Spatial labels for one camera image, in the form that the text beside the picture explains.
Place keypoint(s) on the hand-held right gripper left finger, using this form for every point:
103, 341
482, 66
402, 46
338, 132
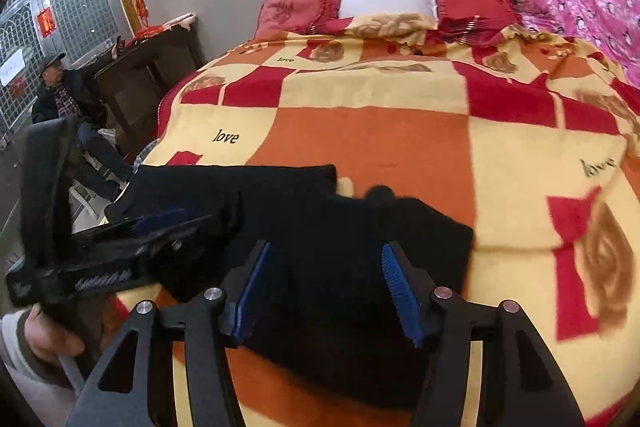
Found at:
252, 282

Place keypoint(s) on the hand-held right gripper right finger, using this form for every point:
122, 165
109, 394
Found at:
402, 297

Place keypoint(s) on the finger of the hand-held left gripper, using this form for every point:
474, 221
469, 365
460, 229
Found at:
162, 217
175, 237

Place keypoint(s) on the black pants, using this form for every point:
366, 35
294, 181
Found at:
325, 267

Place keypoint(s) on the person's left forearm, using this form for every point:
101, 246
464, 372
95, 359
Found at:
25, 387

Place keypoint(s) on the person's left hand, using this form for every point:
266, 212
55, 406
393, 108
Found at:
55, 337

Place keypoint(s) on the white chair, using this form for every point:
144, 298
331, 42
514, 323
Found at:
85, 202

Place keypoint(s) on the dark wooden cabinet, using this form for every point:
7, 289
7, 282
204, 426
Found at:
140, 92

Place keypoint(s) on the white paper sheet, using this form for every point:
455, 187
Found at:
11, 67

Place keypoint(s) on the red orange checked blanket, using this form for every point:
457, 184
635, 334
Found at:
375, 132

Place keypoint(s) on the red paper bundle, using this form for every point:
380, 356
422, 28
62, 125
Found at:
150, 34

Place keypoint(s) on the red paper door decoration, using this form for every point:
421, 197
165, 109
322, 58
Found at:
46, 23

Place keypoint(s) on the metal grille door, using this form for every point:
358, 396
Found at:
75, 7

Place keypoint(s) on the red heart-shaped ruffled cushion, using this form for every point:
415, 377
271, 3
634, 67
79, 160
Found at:
475, 7
285, 9

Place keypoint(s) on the red paper wall decoration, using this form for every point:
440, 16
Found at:
141, 4

